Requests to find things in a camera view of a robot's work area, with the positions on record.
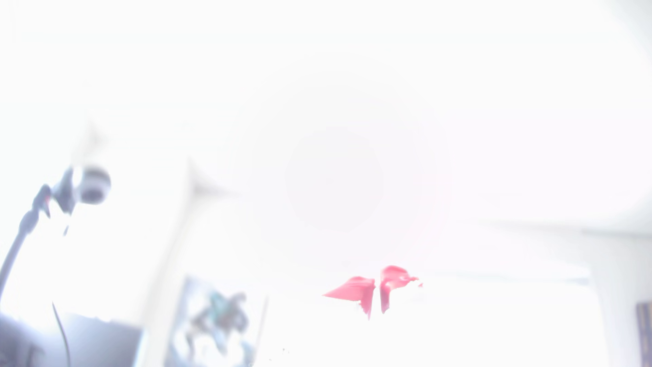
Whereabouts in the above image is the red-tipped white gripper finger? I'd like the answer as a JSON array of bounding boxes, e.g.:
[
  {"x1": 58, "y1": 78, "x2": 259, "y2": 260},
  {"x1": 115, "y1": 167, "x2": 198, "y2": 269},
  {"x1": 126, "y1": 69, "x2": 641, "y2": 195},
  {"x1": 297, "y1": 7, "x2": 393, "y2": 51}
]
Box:
[
  {"x1": 323, "y1": 276, "x2": 376, "y2": 320},
  {"x1": 379, "y1": 265, "x2": 423, "y2": 314}
]

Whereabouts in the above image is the grey webcam on gooseneck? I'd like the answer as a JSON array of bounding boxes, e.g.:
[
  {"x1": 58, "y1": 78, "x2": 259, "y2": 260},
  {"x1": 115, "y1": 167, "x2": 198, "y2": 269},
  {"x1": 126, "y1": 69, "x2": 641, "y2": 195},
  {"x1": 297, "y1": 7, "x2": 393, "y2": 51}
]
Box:
[{"x1": 0, "y1": 163, "x2": 113, "y2": 302}]

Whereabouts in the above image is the colourful wall poster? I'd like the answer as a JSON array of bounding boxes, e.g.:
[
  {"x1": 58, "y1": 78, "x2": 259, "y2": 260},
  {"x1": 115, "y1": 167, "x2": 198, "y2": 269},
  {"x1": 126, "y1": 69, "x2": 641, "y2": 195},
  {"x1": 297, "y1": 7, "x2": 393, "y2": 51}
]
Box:
[{"x1": 167, "y1": 275, "x2": 269, "y2": 367}]

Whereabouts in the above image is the thin dark hanging cable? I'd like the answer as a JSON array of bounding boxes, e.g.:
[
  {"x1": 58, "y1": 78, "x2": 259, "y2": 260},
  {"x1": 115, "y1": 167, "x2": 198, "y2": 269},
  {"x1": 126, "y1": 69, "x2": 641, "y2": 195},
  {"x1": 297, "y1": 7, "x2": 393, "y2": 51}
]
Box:
[{"x1": 51, "y1": 301, "x2": 72, "y2": 367}]

